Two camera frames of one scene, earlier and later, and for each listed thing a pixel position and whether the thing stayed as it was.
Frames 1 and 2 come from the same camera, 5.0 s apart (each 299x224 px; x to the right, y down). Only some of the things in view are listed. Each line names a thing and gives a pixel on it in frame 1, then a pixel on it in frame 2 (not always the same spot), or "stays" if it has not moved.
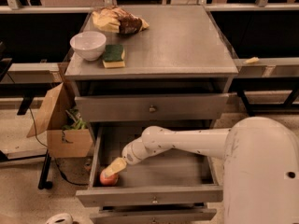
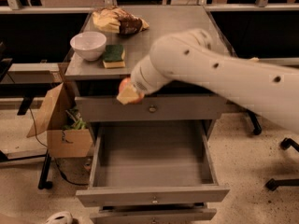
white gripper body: [128, 157] -> [137, 80]
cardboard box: [63, 143] stays
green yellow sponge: [114, 56] stays
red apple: [110, 180] -> [126, 82]
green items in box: [76, 117] stays
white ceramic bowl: [89, 45] stays
